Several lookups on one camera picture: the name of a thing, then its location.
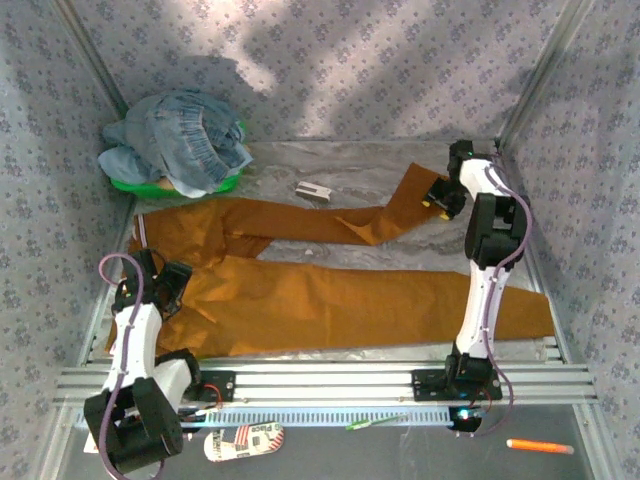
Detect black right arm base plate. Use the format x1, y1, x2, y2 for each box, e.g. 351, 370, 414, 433
411, 368, 504, 402

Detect slotted grey cable duct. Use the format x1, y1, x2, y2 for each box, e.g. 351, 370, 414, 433
72, 405, 482, 430

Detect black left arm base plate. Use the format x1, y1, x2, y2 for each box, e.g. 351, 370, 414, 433
179, 370, 237, 404

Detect blue denim jeans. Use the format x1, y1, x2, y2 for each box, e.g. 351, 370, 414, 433
124, 88, 255, 197

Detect black round controller board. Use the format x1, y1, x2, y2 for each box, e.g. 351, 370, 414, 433
448, 405, 484, 433
177, 405, 206, 432

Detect aluminium frame bar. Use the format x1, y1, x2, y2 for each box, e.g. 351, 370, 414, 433
77, 197, 139, 364
492, 139, 574, 364
37, 404, 76, 480
572, 403, 612, 480

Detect brown trousers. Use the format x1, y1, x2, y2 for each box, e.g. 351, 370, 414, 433
104, 162, 557, 358

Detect orange marker pen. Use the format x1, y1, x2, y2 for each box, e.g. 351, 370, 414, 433
505, 438, 575, 455

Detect green pen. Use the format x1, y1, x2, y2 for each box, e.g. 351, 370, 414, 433
345, 413, 409, 432

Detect green plastic basin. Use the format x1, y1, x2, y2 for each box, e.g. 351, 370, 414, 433
109, 119, 250, 200

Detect light blue garment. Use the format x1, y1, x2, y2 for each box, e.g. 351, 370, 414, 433
97, 122, 156, 187

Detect aluminium mounting rail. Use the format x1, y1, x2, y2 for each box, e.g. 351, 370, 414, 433
54, 362, 599, 407

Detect small white plastic block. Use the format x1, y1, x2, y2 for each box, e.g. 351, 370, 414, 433
294, 181, 333, 204

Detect aluminium frame post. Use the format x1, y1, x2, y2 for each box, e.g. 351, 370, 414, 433
496, 0, 599, 145
49, 0, 131, 119

